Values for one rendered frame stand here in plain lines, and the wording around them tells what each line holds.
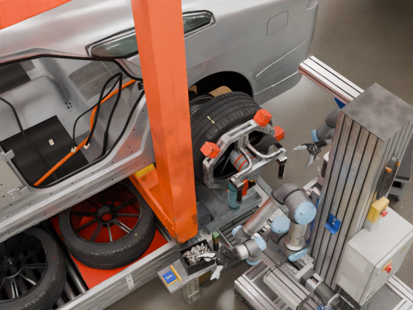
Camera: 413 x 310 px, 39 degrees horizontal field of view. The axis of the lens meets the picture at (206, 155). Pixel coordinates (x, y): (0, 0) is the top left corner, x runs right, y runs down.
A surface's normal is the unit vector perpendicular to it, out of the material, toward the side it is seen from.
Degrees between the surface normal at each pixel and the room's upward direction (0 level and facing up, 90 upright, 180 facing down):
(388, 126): 0
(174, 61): 90
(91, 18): 31
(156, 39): 90
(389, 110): 0
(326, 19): 0
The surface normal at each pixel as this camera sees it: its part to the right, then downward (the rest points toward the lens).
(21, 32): 0.32, -0.23
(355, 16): -0.03, -0.61
